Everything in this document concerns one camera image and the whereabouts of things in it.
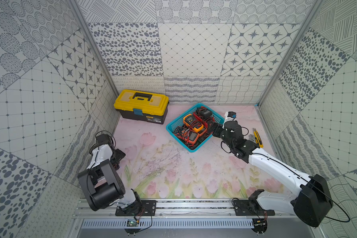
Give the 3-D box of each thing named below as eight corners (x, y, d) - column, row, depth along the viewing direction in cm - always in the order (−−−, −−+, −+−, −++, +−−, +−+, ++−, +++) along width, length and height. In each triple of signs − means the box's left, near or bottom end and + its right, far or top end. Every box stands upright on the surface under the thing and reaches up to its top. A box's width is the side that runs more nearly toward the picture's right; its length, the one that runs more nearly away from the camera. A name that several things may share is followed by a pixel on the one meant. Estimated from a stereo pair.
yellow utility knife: (257, 148, 99) (259, 146, 97) (251, 130, 109) (252, 128, 107) (262, 148, 99) (264, 146, 97) (256, 130, 109) (257, 128, 107)
